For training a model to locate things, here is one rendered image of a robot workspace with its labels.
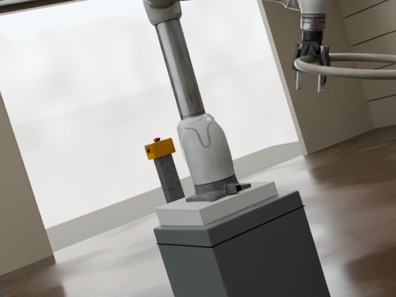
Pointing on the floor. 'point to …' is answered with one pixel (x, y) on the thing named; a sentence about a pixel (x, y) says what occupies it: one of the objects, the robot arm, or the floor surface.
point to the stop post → (166, 168)
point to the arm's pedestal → (246, 253)
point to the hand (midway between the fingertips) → (310, 85)
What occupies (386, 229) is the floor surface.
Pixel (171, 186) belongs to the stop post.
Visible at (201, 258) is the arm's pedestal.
